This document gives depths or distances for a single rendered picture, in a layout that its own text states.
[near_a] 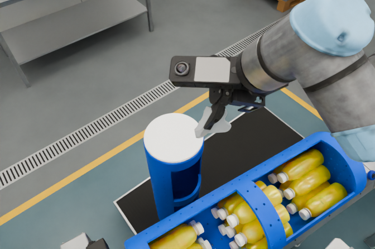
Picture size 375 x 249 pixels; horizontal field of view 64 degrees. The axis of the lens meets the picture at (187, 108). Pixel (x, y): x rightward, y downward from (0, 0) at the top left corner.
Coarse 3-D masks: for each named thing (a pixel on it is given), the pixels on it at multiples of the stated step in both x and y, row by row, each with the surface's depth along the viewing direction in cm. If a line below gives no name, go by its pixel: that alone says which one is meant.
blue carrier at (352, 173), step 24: (312, 144) 115; (336, 144) 113; (264, 168) 110; (336, 168) 123; (360, 168) 110; (216, 192) 106; (240, 192) 102; (360, 192) 116; (168, 216) 105; (192, 216) 98; (264, 216) 97; (144, 240) 93; (216, 240) 117; (288, 240) 101
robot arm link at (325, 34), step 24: (312, 0) 31; (336, 0) 30; (360, 0) 31; (288, 24) 33; (312, 24) 30; (336, 24) 29; (360, 24) 30; (264, 48) 37; (288, 48) 34; (312, 48) 31; (336, 48) 30; (360, 48) 30; (288, 72) 36; (312, 72) 33; (336, 72) 32
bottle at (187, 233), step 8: (176, 232) 102; (184, 232) 101; (192, 232) 102; (160, 240) 100; (168, 240) 100; (176, 240) 100; (184, 240) 100; (192, 240) 101; (152, 248) 98; (160, 248) 98; (168, 248) 98; (176, 248) 99; (184, 248) 100
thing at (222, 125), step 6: (210, 108) 52; (204, 114) 54; (204, 120) 54; (222, 120) 55; (198, 126) 56; (216, 126) 55; (222, 126) 56; (228, 126) 56; (198, 132) 56; (204, 132) 55; (210, 132) 56; (216, 132) 57
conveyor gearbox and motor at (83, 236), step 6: (84, 234) 128; (72, 240) 127; (78, 240) 127; (84, 240) 127; (90, 240) 134; (60, 246) 125; (66, 246) 125; (72, 246) 125; (78, 246) 125; (84, 246) 125
